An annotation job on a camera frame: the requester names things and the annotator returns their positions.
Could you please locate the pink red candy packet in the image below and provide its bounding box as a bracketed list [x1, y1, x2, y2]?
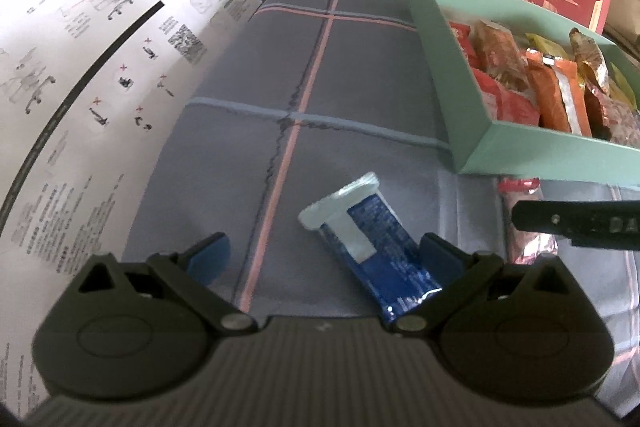
[498, 178, 558, 265]

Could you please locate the blue white snack packet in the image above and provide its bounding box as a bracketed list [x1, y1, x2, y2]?
[298, 172, 442, 324]

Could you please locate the orange silver snack bar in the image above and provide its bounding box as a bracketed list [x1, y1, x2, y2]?
[524, 49, 592, 138]

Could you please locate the mint green cardboard box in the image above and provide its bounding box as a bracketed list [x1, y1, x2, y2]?
[410, 0, 639, 186]

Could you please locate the large red snack packet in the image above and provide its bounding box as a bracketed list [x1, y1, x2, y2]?
[472, 68, 540, 127]

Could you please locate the small red snack packet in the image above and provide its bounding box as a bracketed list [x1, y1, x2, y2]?
[448, 20, 482, 69]

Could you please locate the yellow snack packet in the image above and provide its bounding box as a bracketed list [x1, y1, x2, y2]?
[525, 32, 570, 60]

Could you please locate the yellow green small packet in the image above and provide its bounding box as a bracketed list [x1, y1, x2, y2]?
[608, 63, 638, 109]

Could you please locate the gold orange crinkled snack bag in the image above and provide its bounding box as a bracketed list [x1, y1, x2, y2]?
[570, 27, 611, 95]

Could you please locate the orange sausage snack packet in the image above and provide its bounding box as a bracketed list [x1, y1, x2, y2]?
[473, 20, 529, 93]

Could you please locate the plaid blue grey bedsheet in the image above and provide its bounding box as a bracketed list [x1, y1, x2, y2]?
[122, 0, 640, 413]

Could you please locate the white printed instruction sheet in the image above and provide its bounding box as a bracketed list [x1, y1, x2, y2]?
[1, 0, 259, 417]

